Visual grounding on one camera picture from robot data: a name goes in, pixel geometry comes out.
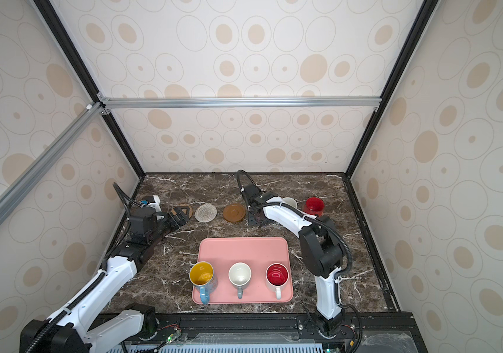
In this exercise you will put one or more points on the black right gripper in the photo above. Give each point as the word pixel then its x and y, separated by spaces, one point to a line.
pixel 251 220

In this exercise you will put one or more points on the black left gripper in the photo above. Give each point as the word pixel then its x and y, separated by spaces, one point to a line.
pixel 182 218

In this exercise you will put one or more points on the white mug back row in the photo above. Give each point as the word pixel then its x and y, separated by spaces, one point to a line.
pixel 290 201

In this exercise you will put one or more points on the white mug row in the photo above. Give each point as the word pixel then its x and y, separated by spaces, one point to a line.
pixel 240 276
pixel 290 201

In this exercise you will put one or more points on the red mug black handle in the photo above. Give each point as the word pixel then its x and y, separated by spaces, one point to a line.
pixel 314 206

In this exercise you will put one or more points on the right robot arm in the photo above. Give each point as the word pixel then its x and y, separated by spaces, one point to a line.
pixel 324 252

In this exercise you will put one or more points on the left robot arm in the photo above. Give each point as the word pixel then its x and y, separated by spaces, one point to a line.
pixel 71 328

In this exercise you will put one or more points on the brown wooden coaster near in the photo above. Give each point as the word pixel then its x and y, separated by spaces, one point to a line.
pixel 234 213

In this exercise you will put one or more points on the white multicolour stitched coaster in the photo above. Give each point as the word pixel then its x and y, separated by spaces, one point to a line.
pixel 205 213

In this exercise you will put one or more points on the pink plastic tray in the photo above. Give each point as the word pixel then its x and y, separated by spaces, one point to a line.
pixel 258 254

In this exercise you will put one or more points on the white mug front row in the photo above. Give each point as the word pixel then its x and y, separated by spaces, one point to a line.
pixel 240 276

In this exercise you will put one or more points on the white mug red inside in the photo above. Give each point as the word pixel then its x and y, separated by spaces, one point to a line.
pixel 277 277

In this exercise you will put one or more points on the blue butterfly mug yellow inside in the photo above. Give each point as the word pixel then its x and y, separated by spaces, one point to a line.
pixel 204 280

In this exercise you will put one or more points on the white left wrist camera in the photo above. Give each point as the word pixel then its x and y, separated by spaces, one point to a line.
pixel 153 202

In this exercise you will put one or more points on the aluminium frame rail back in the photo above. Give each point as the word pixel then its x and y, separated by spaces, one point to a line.
pixel 245 102

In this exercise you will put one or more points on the aluminium frame rail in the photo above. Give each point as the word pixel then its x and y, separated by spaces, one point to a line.
pixel 13 196
pixel 245 102

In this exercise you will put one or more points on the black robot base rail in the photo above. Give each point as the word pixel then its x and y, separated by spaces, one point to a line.
pixel 278 332

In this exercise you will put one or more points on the aluminium frame rail left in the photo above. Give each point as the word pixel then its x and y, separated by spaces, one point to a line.
pixel 13 196

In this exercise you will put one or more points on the black corner frame post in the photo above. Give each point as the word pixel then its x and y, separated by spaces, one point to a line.
pixel 56 27

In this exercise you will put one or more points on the black right corner post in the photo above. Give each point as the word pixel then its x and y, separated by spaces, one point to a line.
pixel 425 13

